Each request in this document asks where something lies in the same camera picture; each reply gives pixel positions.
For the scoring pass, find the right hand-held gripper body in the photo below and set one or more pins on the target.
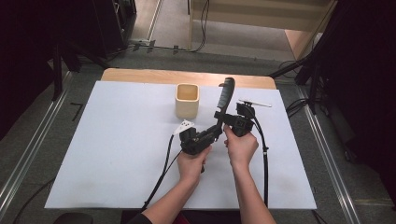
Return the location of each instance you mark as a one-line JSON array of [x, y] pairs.
[[244, 124]]

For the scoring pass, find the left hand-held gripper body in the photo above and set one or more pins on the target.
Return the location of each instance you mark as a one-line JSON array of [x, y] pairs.
[[194, 141]]

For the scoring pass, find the black comb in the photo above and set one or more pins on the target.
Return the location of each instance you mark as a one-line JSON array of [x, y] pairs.
[[226, 95]]

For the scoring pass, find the person's left hand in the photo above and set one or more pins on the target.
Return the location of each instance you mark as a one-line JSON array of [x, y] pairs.
[[193, 166]]

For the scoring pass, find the person's right hand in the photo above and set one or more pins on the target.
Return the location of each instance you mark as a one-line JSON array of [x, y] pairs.
[[241, 149]]

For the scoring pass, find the beige square cup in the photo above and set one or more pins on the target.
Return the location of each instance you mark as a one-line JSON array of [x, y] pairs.
[[186, 107]]

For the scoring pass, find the white table board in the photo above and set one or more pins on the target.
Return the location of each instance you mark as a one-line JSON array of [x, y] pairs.
[[118, 155]]

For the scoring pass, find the black metal stand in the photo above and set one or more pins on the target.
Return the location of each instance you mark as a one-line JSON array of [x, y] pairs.
[[313, 87], [57, 71]]

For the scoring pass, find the wooden table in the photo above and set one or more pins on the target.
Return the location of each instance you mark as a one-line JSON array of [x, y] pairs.
[[140, 75]]

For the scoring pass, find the light wooden platform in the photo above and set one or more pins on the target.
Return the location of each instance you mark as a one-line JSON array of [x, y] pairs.
[[249, 18]]

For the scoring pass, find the power strip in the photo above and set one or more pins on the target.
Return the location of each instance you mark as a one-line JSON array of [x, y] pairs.
[[141, 42]]

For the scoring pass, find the black curtain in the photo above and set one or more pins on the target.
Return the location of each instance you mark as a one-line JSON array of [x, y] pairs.
[[367, 77]]

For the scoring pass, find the dark rounded object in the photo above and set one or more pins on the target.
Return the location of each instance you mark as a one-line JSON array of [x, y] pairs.
[[73, 218]]

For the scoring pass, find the black cabinet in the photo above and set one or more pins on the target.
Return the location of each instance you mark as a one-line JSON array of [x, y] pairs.
[[109, 25]]

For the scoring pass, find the metal floor rail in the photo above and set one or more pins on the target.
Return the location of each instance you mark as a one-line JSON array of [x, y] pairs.
[[34, 137], [330, 161]]

